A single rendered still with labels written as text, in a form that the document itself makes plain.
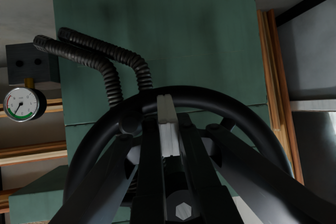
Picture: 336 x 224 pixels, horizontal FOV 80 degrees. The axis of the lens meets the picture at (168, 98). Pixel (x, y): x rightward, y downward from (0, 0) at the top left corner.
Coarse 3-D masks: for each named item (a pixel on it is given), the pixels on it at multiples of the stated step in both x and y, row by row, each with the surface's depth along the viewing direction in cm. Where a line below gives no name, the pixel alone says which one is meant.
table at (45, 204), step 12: (60, 168) 58; (36, 180) 50; (48, 180) 49; (60, 180) 48; (24, 192) 42; (36, 192) 42; (48, 192) 42; (60, 192) 42; (12, 204) 41; (24, 204) 41; (36, 204) 42; (48, 204) 42; (60, 204) 42; (12, 216) 41; (24, 216) 41; (36, 216) 41; (48, 216) 42; (120, 216) 33
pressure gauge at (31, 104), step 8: (24, 80) 38; (32, 80) 39; (16, 88) 36; (24, 88) 36; (32, 88) 38; (8, 96) 36; (16, 96) 36; (24, 96) 36; (32, 96) 36; (40, 96) 37; (8, 104) 36; (16, 104) 36; (24, 104) 36; (32, 104) 36; (40, 104) 37; (8, 112) 36; (16, 112) 36; (24, 112) 36; (32, 112) 36; (40, 112) 37; (16, 120) 36; (24, 120) 36
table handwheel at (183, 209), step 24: (144, 96) 24; (192, 96) 24; (216, 96) 25; (240, 120) 25; (96, 144) 24; (264, 144) 25; (72, 168) 24; (168, 168) 34; (288, 168) 25; (168, 192) 23; (168, 216) 23; (192, 216) 23
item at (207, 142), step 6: (180, 114) 18; (186, 114) 18; (180, 120) 17; (186, 120) 16; (198, 132) 14; (204, 132) 14; (180, 138) 14; (204, 138) 14; (180, 144) 15; (204, 144) 14; (210, 144) 14; (216, 144) 14; (210, 150) 14; (216, 150) 14
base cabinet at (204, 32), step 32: (64, 0) 43; (96, 0) 43; (128, 0) 43; (160, 0) 44; (192, 0) 44; (224, 0) 44; (96, 32) 43; (128, 32) 43; (160, 32) 43; (192, 32) 44; (224, 32) 44; (256, 32) 44; (64, 64) 43; (160, 64) 43; (192, 64) 44; (224, 64) 44; (256, 64) 44; (64, 96) 42; (96, 96) 43; (128, 96) 43; (256, 96) 44
